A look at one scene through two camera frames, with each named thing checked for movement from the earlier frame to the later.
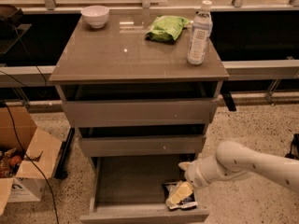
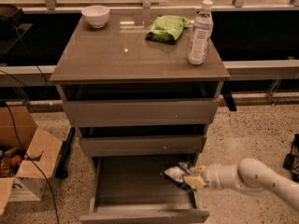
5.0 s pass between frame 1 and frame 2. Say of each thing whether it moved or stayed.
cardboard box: stayed
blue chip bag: moved
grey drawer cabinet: stayed
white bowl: stayed
